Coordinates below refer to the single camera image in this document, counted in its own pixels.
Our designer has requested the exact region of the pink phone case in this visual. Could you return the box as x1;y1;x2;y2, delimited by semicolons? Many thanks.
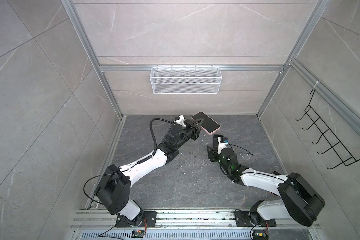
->
191;111;222;136

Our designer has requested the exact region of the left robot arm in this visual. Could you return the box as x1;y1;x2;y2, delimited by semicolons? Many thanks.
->
95;116;204;227

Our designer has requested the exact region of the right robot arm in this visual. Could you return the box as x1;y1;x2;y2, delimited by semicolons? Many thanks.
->
207;135;326;227

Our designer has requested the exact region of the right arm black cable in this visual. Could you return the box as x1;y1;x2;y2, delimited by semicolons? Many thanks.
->
227;143;255;157

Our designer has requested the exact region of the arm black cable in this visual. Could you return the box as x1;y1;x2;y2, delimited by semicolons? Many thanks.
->
227;143;255;157
149;117;176;157

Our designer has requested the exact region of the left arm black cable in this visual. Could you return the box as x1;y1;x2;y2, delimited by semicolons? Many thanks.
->
149;117;176;157

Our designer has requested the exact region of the white wire mesh basket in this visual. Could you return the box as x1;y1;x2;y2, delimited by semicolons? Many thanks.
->
150;67;223;95

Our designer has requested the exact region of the black wire hook rack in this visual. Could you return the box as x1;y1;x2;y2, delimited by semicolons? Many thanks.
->
295;89;360;170

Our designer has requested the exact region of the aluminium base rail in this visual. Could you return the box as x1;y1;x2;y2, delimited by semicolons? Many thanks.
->
69;209;325;240

